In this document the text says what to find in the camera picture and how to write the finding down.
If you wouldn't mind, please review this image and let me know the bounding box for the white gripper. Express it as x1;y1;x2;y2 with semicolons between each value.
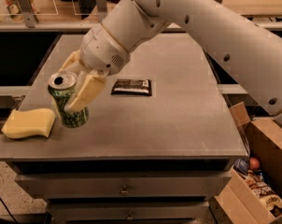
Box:
59;24;130;112

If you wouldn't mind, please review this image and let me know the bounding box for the left metal bracket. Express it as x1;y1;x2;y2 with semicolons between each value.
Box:
18;0;38;28

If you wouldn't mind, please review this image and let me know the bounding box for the brown chip bag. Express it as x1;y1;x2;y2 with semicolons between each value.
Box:
244;171;282;217

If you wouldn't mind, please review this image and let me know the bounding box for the grey drawer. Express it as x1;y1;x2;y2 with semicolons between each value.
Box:
16;172;231;199
47;202;209;221

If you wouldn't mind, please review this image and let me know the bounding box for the black floor cable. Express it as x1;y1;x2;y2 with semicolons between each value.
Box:
0;184;19;224

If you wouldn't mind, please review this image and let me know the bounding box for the lower grey drawer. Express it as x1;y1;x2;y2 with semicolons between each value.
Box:
47;202;209;221

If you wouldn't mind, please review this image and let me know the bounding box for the dark snack packet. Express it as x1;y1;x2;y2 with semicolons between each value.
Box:
111;79;152;96

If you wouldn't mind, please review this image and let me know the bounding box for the green soda can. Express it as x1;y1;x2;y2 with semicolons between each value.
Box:
48;71;89;128

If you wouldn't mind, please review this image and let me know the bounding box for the upper grey drawer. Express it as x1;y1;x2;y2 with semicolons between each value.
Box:
16;172;231;199

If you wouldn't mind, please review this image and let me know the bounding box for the middle metal bracket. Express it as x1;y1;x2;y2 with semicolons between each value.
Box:
96;0;107;22

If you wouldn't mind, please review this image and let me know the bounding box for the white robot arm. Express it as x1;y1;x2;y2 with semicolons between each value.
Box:
62;0;282;126

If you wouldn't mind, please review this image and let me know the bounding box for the red apple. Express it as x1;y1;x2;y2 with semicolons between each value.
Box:
249;158;261;170

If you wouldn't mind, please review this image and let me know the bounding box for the cardboard box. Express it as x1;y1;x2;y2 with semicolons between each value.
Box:
216;103;282;224

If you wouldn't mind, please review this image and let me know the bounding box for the blue round object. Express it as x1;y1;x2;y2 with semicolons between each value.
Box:
233;159;249;175

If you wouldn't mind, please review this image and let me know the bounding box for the yellow sponge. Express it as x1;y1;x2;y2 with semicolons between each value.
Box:
2;108;56;139

